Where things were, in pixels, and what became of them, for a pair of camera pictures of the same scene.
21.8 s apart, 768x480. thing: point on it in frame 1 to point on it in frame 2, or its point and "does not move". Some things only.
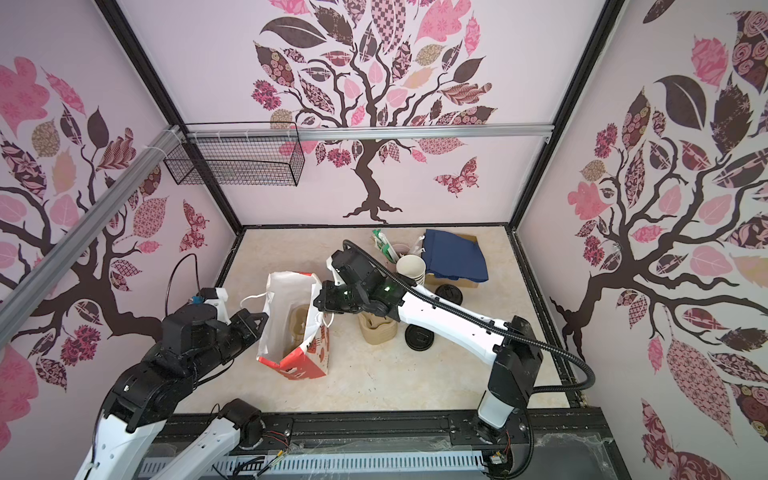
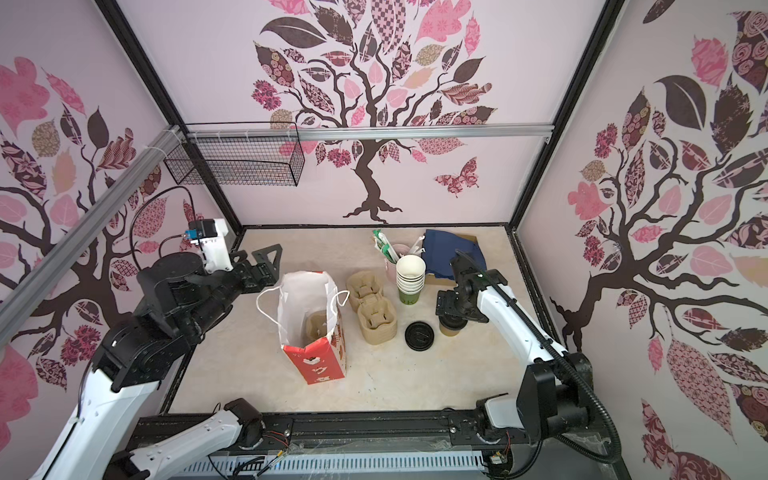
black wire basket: (258, 161) does not move
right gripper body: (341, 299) to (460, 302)
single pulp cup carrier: (298, 316) to (315, 326)
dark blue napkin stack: (446, 254) does not move
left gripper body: (239, 334) to (250, 279)
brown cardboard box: (432, 279) does not move
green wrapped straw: (384, 245) does not move
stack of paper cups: (412, 267) does not move
